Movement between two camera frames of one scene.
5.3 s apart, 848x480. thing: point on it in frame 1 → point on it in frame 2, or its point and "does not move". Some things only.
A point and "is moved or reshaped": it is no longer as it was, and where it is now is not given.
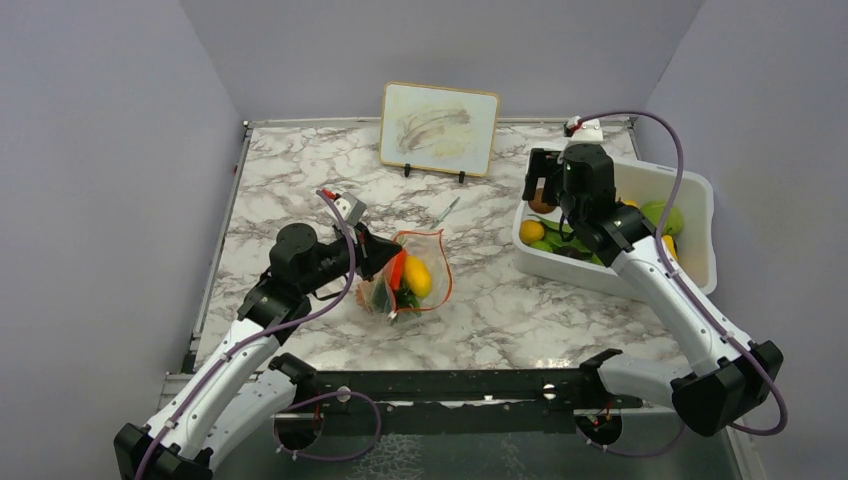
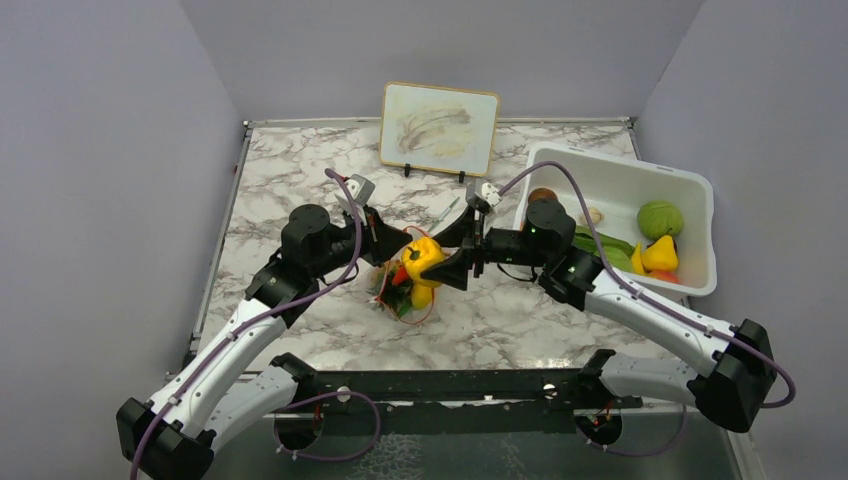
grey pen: x=445 y=212 does not move
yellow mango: x=418 y=276 → x=421 y=295
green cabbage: x=656 y=212 does not move
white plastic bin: x=642 y=183 does not move
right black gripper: x=545 y=163 → x=467 y=228
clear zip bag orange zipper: x=419 y=277 is moved or reshaped
